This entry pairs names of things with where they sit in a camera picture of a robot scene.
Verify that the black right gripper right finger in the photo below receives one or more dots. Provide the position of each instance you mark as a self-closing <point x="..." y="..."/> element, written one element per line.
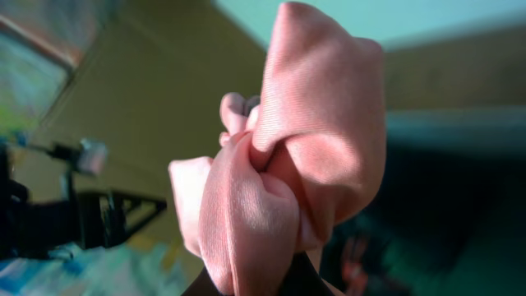
<point x="303" y="280"/>

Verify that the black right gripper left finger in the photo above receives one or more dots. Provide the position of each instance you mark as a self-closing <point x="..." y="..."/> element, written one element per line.
<point x="202" y="285"/>

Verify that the pink garment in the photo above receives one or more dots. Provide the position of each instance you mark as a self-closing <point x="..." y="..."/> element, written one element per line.
<point x="308" y="156"/>

